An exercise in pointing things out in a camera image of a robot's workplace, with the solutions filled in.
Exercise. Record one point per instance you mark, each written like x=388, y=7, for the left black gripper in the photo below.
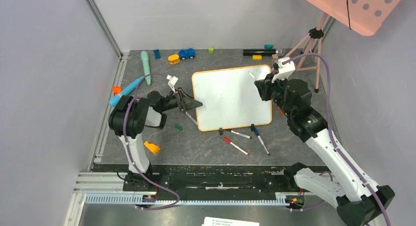
x=185, y=102

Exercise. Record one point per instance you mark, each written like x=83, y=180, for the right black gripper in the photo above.
x=263, y=89

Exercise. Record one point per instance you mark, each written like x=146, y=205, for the green marker cap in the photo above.
x=179, y=127

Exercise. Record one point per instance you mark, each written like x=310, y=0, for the orange framed whiteboard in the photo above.
x=230, y=98

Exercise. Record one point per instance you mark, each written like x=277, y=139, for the green whiteboard marker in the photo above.
x=253, y=77

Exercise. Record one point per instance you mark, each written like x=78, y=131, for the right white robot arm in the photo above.
x=357, y=198

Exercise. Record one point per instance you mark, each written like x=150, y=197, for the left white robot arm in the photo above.
x=130, y=116

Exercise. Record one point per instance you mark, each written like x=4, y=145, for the purple whiteboard marker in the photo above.
x=191, y=118

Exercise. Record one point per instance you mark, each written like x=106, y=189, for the blue whiteboard marker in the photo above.
x=261, y=140

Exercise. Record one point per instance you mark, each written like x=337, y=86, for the red whiteboard marker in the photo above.
x=236, y=146

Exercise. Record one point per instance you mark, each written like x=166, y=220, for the black whiteboard marker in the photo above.
x=239, y=134

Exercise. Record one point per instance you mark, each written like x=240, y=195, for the yellow block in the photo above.
x=257, y=57

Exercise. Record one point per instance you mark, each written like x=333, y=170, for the teal block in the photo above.
x=268, y=46

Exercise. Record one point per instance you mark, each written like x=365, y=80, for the yellow oval toy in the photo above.
x=174, y=59

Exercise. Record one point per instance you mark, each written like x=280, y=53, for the blue toy car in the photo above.
x=187, y=54

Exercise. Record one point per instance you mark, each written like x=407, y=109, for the dark blue block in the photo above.
x=157, y=54

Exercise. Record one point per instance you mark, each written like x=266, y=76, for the orange wedge block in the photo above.
x=153, y=148

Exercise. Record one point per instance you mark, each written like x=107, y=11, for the mint green toy microphone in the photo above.
x=146, y=66

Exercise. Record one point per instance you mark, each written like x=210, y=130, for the pink tripod stand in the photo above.
x=314, y=35

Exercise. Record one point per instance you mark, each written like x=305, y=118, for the small orange toy piece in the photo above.
x=116, y=90

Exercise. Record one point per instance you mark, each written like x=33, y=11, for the blue toy marker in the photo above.
x=126, y=91

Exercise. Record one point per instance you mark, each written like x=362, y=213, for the white paper sheet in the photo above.
x=211, y=221

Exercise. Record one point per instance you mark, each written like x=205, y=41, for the pink perforated panel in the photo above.
x=362, y=16

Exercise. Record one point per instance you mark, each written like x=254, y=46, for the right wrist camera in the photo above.
x=283, y=68

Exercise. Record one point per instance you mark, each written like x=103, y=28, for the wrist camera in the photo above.
x=283, y=68
x=172, y=80

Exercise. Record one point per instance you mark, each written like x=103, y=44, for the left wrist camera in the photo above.
x=172, y=80

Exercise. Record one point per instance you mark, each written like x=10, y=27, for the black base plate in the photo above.
x=214, y=182

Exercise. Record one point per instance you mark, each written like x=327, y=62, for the grey slotted cable duct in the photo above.
x=151, y=200

